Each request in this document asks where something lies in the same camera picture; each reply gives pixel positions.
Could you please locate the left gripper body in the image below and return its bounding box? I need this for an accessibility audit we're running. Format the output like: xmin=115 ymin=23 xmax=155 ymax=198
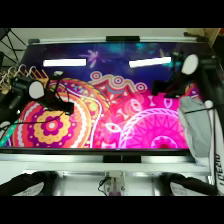
xmin=45 ymin=98 xmax=75 ymax=116

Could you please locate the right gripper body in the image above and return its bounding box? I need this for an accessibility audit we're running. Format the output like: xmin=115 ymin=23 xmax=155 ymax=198
xmin=151 ymin=79 xmax=183 ymax=99

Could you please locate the brown clothes hanger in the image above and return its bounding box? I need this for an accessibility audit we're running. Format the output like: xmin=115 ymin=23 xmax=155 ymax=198
xmin=27 ymin=65 xmax=50 ymax=88
xmin=13 ymin=63 xmax=32 ymax=80

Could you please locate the grey garment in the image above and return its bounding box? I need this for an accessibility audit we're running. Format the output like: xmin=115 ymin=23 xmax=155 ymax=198
xmin=177 ymin=95 xmax=214 ymax=168

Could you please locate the black cable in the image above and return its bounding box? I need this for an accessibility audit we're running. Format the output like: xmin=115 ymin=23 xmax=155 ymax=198
xmin=97 ymin=176 xmax=112 ymax=196
xmin=0 ymin=111 xmax=65 ymax=132

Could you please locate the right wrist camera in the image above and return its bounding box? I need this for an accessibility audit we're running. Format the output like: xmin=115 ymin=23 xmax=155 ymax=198
xmin=170 ymin=49 xmax=186 ymax=74

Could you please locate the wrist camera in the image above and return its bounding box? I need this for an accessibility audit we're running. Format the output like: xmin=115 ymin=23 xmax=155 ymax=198
xmin=47 ymin=69 xmax=66 ymax=100
xmin=170 ymin=49 xmax=186 ymax=74

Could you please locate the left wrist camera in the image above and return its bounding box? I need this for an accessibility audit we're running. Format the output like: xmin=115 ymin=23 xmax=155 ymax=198
xmin=47 ymin=69 xmax=66 ymax=100

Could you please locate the silver frame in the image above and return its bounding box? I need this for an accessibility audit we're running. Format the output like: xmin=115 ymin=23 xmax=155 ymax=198
xmin=0 ymin=35 xmax=214 ymax=197

